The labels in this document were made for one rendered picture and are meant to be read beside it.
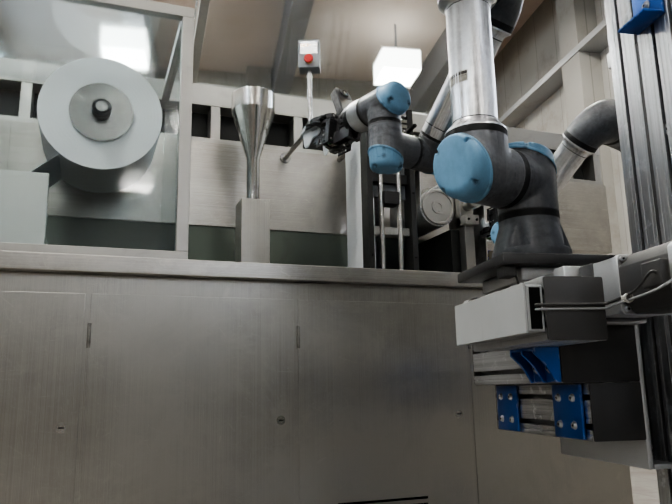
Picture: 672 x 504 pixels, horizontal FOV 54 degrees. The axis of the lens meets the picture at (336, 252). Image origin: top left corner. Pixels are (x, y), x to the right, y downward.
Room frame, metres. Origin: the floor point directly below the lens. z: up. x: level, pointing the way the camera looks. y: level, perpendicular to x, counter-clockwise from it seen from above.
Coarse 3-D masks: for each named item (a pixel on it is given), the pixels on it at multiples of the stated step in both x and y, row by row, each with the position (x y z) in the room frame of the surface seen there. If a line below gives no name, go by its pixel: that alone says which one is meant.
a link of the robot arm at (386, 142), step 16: (368, 128) 1.38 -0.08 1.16; (384, 128) 1.35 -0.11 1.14; (400, 128) 1.38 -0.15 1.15; (368, 144) 1.39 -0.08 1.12; (384, 144) 1.35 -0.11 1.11; (400, 144) 1.37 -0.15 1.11; (416, 144) 1.40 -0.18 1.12; (384, 160) 1.36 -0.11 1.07; (400, 160) 1.37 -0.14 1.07; (416, 160) 1.41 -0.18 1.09
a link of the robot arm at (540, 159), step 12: (516, 144) 1.21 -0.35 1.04; (528, 144) 1.21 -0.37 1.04; (540, 144) 1.21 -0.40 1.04; (528, 156) 1.19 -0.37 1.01; (540, 156) 1.20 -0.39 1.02; (552, 156) 1.22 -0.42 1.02; (528, 168) 1.17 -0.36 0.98; (540, 168) 1.20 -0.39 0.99; (552, 168) 1.22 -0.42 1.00; (528, 180) 1.18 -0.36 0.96; (540, 180) 1.19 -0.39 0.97; (552, 180) 1.21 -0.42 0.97; (528, 192) 1.19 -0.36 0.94; (540, 192) 1.20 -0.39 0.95; (552, 192) 1.21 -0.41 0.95; (516, 204) 1.21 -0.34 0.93; (528, 204) 1.20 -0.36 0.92; (540, 204) 1.20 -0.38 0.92; (552, 204) 1.21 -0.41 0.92
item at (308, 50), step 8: (304, 40) 1.98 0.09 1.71; (312, 40) 1.98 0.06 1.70; (304, 48) 1.98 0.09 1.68; (312, 48) 1.97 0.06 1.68; (304, 56) 1.96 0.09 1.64; (312, 56) 1.96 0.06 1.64; (304, 64) 1.98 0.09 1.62; (312, 64) 1.98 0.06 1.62; (304, 72) 2.01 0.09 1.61; (312, 72) 2.01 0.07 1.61; (320, 72) 2.02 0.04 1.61
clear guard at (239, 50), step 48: (240, 0) 1.96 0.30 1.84; (288, 0) 1.99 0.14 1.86; (336, 0) 2.02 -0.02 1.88; (384, 0) 2.06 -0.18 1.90; (432, 0) 2.09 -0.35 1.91; (240, 48) 2.11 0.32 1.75; (288, 48) 2.14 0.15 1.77; (336, 48) 2.18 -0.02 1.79; (384, 48) 2.21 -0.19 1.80; (432, 48) 2.25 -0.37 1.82; (432, 96) 2.44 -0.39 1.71
